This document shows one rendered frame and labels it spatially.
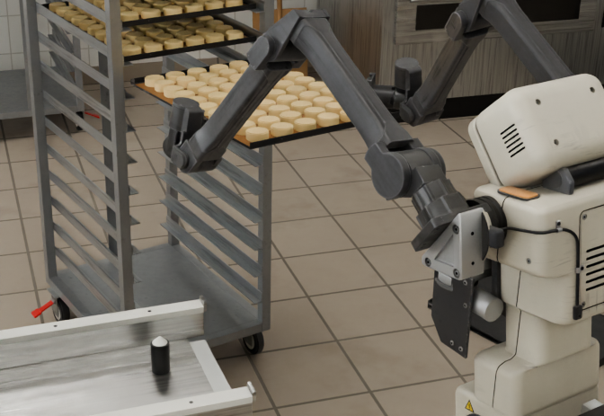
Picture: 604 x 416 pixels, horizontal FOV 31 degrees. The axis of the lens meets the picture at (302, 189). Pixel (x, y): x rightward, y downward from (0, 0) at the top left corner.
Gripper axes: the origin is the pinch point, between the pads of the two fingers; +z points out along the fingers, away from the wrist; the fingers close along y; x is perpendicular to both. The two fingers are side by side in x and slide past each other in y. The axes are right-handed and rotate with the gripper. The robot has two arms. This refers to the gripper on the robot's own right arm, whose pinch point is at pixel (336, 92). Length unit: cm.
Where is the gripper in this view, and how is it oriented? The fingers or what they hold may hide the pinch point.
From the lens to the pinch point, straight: 270.5
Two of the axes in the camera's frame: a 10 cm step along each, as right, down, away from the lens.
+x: -2.0, 3.8, -9.0
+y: 0.1, -9.2, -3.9
